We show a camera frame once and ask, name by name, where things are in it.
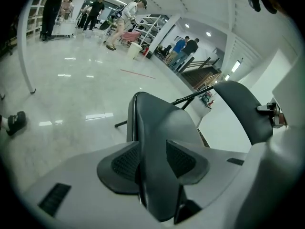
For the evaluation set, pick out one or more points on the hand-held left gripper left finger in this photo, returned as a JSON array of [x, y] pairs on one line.
[[83, 187]]

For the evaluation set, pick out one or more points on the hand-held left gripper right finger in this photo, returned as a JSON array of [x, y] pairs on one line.
[[214, 170]]

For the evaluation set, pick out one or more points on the black folding chair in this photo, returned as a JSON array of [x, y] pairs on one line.
[[155, 118]]

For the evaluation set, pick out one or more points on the wooden stair railing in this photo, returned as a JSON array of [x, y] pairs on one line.
[[202, 74]]

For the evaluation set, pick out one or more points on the red floor tape line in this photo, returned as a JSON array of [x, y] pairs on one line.
[[138, 74]]

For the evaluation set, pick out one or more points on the black waste bin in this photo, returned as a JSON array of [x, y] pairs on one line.
[[149, 54]]

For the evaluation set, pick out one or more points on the red fire extinguisher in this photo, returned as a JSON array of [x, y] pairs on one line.
[[145, 52]]

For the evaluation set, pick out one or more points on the white curved desk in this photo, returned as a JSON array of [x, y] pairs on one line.
[[23, 56]]

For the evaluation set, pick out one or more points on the beige trash bin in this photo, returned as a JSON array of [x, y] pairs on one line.
[[134, 51]]

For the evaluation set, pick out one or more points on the white metal shelf rack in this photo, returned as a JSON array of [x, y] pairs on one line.
[[152, 30]]

